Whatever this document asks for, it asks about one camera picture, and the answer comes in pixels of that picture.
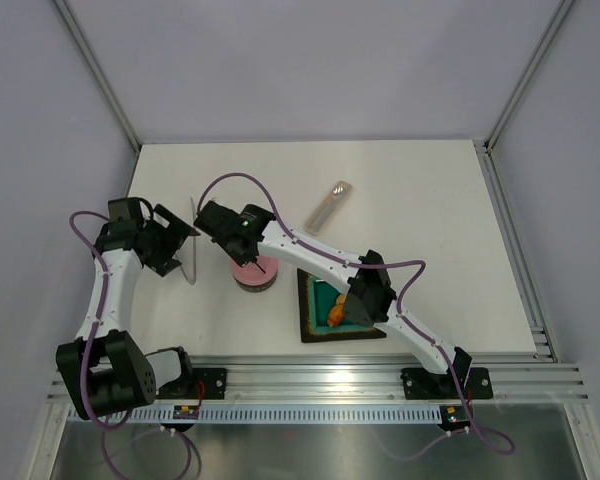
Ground left aluminium frame post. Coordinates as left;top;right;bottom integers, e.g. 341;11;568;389
49;0;142;155

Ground white slotted cable duct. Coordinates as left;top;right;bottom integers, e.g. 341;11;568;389
67;403;444;425

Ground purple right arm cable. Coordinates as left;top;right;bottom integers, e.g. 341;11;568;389
201;172;516;459

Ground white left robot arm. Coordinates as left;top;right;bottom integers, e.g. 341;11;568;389
55;197;198;424

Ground aluminium mounting rail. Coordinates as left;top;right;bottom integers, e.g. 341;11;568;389
46;353;591;405

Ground pink round lid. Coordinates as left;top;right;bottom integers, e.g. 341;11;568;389
230;256;279;278

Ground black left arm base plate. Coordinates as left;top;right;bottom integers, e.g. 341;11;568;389
156;367;227;401

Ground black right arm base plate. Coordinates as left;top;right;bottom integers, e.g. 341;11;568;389
400;367;494;400

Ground aluminium frame post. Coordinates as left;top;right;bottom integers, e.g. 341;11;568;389
49;0;142;155
484;0;577;154

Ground right aluminium frame post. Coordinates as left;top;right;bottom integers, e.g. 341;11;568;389
484;0;577;154

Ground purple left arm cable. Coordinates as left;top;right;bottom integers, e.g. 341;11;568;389
69;197;201;479

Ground black teal square plate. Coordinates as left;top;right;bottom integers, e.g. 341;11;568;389
296;269;387;344

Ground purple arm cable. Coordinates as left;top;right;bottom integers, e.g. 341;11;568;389
201;172;516;459
69;197;201;479

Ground orange fried chicken wing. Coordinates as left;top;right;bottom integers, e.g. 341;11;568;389
327;304;345;328

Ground black round steel lunch box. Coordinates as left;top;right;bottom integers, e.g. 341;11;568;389
234;273;277;293

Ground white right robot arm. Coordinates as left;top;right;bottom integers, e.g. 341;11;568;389
194;201;472;396

